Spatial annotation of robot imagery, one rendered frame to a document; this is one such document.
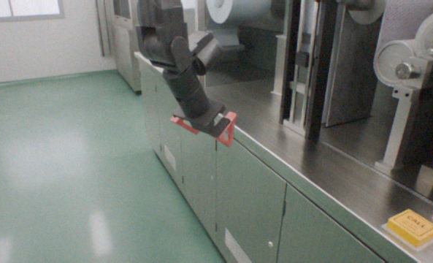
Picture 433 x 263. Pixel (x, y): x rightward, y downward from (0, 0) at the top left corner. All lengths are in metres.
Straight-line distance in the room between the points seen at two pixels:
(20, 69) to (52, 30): 0.87
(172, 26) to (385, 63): 0.65
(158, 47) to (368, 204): 0.58
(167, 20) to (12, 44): 5.55
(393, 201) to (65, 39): 5.62
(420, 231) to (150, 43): 0.62
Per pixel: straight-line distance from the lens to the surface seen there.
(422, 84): 0.89
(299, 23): 1.07
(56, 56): 5.97
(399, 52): 0.96
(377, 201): 0.81
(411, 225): 0.73
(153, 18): 0.50
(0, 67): 6.09
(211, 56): 0.58
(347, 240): 0.84
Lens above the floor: 1.34
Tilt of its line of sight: 25 degrees down
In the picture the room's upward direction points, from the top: straight up
